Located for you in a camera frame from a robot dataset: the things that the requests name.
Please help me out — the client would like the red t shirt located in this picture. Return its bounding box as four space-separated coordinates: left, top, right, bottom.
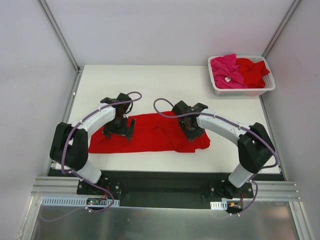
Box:
236 58 270 89
88 113 211 154

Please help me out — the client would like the white perforated plastic basket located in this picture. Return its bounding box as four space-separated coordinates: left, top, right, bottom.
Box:
207 54 276 97

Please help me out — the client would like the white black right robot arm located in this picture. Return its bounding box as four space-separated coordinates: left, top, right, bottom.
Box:
172 100 276 199

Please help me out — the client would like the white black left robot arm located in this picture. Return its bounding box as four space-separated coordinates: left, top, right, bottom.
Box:
49 91 142 195

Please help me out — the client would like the pink t shirt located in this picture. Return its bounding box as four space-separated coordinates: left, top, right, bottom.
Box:
209 53 247 89

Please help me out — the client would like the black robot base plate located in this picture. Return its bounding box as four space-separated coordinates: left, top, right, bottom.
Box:
76 169 255 210

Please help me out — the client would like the right white cable duct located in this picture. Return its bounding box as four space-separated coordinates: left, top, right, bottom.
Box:
210 201 228 211

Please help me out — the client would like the white cable duct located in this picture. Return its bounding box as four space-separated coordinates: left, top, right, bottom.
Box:
210 201 228 211
41 196 120 208

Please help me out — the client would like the left white cable duct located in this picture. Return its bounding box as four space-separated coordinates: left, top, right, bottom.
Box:
41 196 120 208

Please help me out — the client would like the left aluminium frame post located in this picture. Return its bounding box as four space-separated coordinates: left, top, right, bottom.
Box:
37 0 81 73

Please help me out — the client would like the aluminium frame post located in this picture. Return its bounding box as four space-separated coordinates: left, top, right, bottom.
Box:
37 0 81 73
262 0 303 59

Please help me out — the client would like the right aluminium frame post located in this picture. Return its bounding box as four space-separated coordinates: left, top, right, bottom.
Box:
262 0 303 59

